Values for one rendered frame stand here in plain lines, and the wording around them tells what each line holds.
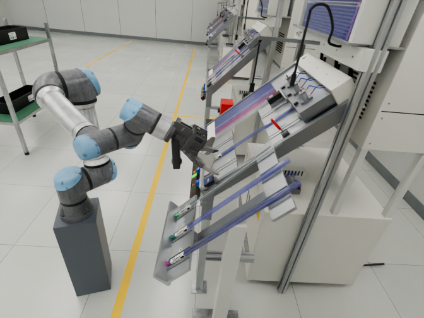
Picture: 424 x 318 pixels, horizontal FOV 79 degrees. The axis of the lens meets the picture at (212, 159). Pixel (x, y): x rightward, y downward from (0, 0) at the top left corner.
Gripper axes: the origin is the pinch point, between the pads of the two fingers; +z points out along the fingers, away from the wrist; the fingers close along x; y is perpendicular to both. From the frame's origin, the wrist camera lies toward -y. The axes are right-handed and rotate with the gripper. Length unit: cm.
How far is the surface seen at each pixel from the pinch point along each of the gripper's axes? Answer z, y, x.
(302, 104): 23.1, 28.4, 26.3
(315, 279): 102, -48, 18
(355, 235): 91, -9, 18
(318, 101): 24.9, 33.2, 21.6
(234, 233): 15.4, -13.6, -13.2
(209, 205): 13.7, -28.0, 12.9
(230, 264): 24.1, -28.6, -13.2
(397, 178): 210, 9, 133
